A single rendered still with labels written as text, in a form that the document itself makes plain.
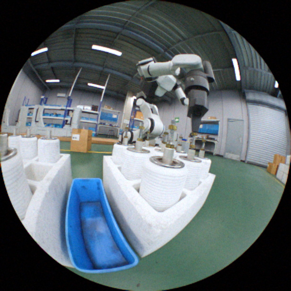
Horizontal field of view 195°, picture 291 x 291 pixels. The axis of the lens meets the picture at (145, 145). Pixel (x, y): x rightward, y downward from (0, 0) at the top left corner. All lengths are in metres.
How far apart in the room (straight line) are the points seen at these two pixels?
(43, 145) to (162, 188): 0.35
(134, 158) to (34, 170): 0.35
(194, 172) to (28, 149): 0.54
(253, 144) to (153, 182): 5.36
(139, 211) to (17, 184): 0.20
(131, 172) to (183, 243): 0.29
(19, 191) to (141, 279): 0.29
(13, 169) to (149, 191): 0.23
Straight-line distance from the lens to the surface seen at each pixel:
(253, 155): 5.41
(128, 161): 0.24
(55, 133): 2.37
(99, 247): 0.31
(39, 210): 0.18
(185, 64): 0.36
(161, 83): 0.83
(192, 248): 0.36
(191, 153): 0.27
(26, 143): 0.41
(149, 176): 0.15
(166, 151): 0.17
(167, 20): 3.79
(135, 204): 0.16
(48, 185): 0.23
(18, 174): 0.18
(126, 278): 0.29
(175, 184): 0.15
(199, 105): 0.24
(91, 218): 0.36
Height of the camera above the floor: 0.29
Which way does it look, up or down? 5 degrees down
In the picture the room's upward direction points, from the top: 9 degrees clockwise
